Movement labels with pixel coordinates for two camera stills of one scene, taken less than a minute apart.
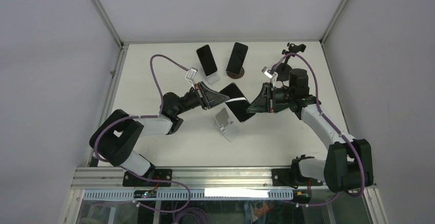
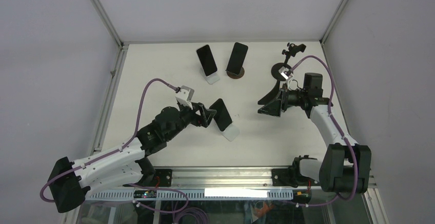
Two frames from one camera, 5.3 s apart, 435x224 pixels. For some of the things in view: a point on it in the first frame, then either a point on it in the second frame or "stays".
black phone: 206,60 stays
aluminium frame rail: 107,177 stays
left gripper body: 192,99 → 188,116
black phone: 237,58 stays
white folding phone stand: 213,78 stays
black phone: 238,102 → 222,117
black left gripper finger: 210,97 → 206,115
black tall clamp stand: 283,70 stays
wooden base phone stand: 234,76 stays
